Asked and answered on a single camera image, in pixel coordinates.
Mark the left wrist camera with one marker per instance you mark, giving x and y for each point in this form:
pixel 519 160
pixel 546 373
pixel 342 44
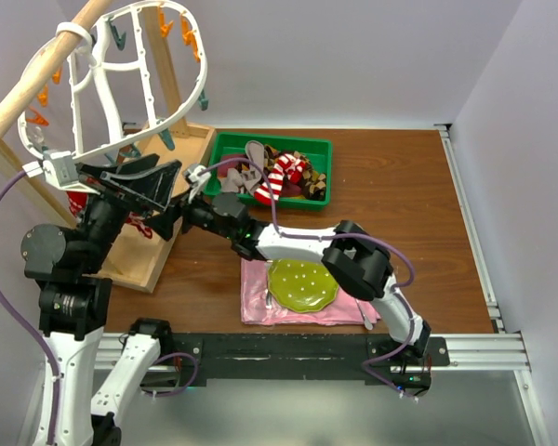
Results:
pixel 59 171

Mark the red white striped sock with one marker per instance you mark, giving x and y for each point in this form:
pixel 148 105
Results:
pixel 286 167
pixel 136 221

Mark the red patterned sock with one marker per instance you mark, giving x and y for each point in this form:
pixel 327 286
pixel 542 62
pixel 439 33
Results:
pixel 77 203

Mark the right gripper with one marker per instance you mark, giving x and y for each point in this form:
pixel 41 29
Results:
pixel 164 224

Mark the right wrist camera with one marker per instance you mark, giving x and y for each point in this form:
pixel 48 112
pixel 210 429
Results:
pixel 196 177

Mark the purple yellow striped sock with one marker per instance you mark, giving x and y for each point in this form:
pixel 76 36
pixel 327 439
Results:
pixel 230 162

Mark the green plastic tray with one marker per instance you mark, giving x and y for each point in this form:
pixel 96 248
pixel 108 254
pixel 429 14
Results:
pixel 319 151

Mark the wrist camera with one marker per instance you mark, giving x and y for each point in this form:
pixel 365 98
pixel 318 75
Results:
pixel 59 171
pixel 196 177

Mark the pink cloth napkin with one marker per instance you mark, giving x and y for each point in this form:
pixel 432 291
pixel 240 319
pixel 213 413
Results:
pixel 343 311

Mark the wooden hanger stand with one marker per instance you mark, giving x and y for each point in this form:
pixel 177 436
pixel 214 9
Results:
pixel 132 263

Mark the brown white striped sock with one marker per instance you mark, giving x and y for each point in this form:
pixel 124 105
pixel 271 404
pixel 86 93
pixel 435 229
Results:
pixel 234 183
pixel 255 154

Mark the silver fork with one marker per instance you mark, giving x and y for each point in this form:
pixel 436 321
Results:
pixel 268 299

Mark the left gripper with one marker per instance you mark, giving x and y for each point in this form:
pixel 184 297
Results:
pixel 148 180

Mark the brown argyle sock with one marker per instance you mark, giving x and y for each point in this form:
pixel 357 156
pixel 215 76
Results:
pixel 313 185

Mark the silver spoon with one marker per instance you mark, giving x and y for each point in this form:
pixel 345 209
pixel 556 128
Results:
pixel 366 322

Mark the green scalloped plate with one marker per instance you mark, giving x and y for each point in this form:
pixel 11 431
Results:
pixel 301 286

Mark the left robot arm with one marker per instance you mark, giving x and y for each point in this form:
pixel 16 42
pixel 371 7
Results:
pixel 74 301

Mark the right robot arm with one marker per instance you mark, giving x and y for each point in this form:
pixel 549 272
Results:
pixel 364 267

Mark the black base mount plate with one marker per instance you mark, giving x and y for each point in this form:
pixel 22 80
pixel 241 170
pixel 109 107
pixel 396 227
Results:
pixel 271 357

